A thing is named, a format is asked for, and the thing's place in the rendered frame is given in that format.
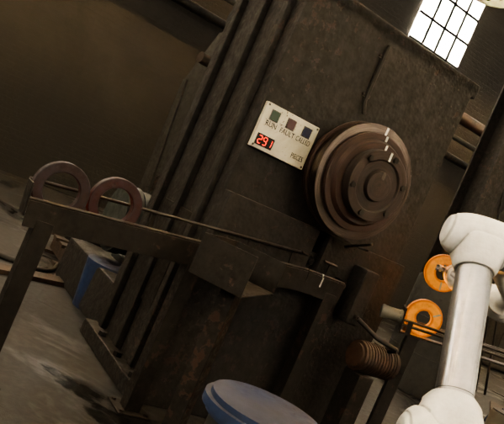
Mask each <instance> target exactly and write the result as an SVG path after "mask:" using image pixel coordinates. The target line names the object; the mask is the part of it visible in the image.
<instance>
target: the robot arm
mask: <svg viewBox="0 0 504 424"><path fill-rule="evenodd" d="M439 240H440V244H441V246H442V247H443V249H444V250H445V251H446V252H448V253H449V256H450V258H451V262H452V265H449V266H447V265H445V264H444V265H443V266H442V265H440V264H437V266H436V268H435V270H436V271H439V272H440V271H441V272H442V273H443V279H444V281H445V283H446V284H447V285H448V286H449V287H450V288H451V289H452V294H451V299H450V304H449V308H448V319H447V324H446V329H445V333H444V339H443V347H442V351H441V357H440V361H439V366H438V375H437V379H436V384H435V389H433V390H430V391H429V392H427V393H426V394H425V395H424V396H423V397H422V400H421V402H420V404H419V405H413V406H411V407H409V408H407V409H406V410H405V411H404V412H403V413H402V414H401V415H400V417H399V418H398V420H397V422H396V424H484V420H483V416H482V410H481V408H480V406H479V404H478V403H477V401H476V400H475V390H476V384H477V379H478V373H479V367H480V356H481V351H482V345H483V339H484V334H485V324H486V317H487V316H489V317H490V318H491V319H493V320H495V321H498V322H501V323H504V223H503V222H500V221H499V220H494V219H492V218H489V217H486V216H484V215H478V214H472V213H457V214H456V215H450V216H449V217H448V218H447V219H446V221H445V222H444V224H443V227H442V229H441V231H440V234H439ZM492 279H493V280H494V282H495V284H493V283H492Z"/></svg>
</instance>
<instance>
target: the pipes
mask: <svg viewBox="0 0 504 424"><path fill-rule="evenodd" d="M172 1H174V2H175V3H177V4H179V5H181V6H182V7H184V8H186V9H187V10H189V11H191V12H192V13H195V14H197V15H198V16H200V17H201V18H203V19H205V20H207V21H208V22H210V23H212V24H213V25H215V26H217V27H219V28H220V29H223V30H224V28H225V22H226V20H224V19H222V18H221V17H219V16H217V15H216V14H214V13H212V12H210V11H209V10H208V9H206V8H203V7H202V6H200V5H198V4H197V3H195V2H194V1H192V0H172ZM224 1H226V2H227V3H229V4H230V5H232V6H233V7H234V5H235V3H236V0H224ZM459 124H460V125H463V127H465V128H466V129H468V130H470V131H472V132H473V133H475V134H477V135H478V136H479V137H481V135H482V133H483V130H484V128H485V125H483V124H482V123H481V122H479V121H478V120H476V119H474V118H472V117H471V116H469V115H468V114H466V113H464V114H463V116H462V118H461V120H460V122H459ZM453 140H455V141H457V142H458V143H459V144H461V145H462V146H465V147H466V148H468V149H470V150H471V151H473V152H474V151H475V148H476V147H474V146H472V145H471V144H470V143H468V142H467V141H465V140H463V139H461V138H460V137H458V136H457V135H454V137H453ZM444 158H445V159H447V160H448V161H450V162H452V163H453V164H455V165H457V166H458V167H461V168H463V169H464V170H465V171H466V168H467V166H468V165H469V163H467V162H465V161H463V160H461V159H460V158H458V157H456V156H455V155H453V154H452V153H450V152H448V151H447V152H446V154H445V156H444Z"/></svg>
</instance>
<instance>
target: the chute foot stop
mask: <svg viewBox="0 0 504 424"><path fill-rule="evenodd" d="M33 187H34V181H32V180H31V179H30V178H29V179H28V182H27V185H26V188H25V190H24V195H23V198H22V201H21V204H20V206H19V211H20V213H21V214H22V215H24V214H25V211H26V209H27V206H28V203H29V198H30V195H31V193H32V190H33Z"/></svg>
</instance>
